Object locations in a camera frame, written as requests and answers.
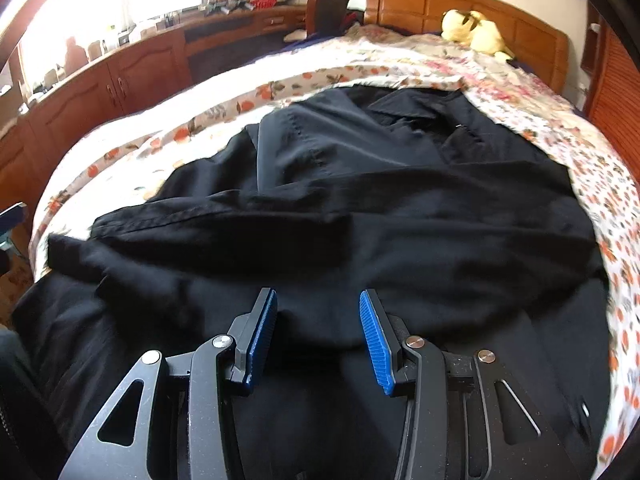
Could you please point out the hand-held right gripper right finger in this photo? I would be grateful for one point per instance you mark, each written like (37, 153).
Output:
(375, 340)

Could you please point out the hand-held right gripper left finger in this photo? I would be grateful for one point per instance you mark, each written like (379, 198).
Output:
(260, 340)

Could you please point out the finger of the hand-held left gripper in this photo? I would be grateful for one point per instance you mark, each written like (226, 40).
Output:
(11, 216)

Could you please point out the black shirt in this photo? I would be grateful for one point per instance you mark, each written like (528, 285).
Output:
(350, 210)

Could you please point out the long wooden desk cabinet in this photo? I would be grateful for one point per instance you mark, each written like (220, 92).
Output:
(140, 75)

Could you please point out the bed with floral sheet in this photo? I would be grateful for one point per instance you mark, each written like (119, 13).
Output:
(595, 180)

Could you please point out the pink floral blanket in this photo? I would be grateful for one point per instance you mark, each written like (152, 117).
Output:
(450, 65)

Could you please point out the black tripod device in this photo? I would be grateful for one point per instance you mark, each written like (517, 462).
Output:
(225, 6)

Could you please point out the yellow plush toy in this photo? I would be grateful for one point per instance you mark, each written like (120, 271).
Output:
(475, 30)

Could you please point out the wooden bed headboard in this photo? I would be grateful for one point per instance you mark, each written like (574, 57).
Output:
(410, 5)

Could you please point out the wooden chair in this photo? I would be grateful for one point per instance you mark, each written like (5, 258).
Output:
(325, 2)

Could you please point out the wooden louvered wardrobe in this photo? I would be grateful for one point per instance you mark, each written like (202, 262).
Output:
(620, 75)

